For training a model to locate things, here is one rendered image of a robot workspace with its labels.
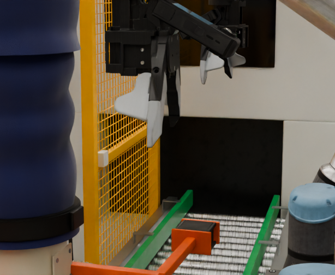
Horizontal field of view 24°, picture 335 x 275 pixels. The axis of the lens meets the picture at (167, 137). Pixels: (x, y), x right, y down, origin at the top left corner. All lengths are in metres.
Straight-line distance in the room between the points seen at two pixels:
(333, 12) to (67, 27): 0.47
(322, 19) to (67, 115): 0.49
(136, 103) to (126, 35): 0.09
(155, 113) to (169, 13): 0.13
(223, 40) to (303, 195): 0.85
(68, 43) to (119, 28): 0.40
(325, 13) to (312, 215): 0.65
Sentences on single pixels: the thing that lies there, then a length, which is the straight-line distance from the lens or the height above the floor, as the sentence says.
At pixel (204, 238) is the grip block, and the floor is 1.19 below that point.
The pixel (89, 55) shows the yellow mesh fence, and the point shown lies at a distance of 3.10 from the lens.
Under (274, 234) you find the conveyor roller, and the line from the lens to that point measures 3.83.
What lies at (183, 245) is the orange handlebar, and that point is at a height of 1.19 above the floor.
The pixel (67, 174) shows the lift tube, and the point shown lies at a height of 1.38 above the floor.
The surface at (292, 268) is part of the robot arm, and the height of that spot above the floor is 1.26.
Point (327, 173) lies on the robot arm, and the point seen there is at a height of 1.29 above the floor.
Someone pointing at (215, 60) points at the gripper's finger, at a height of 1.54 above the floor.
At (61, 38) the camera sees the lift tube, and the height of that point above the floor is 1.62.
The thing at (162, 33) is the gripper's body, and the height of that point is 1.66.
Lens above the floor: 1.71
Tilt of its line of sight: 11 degrees down
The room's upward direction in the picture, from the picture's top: straight up
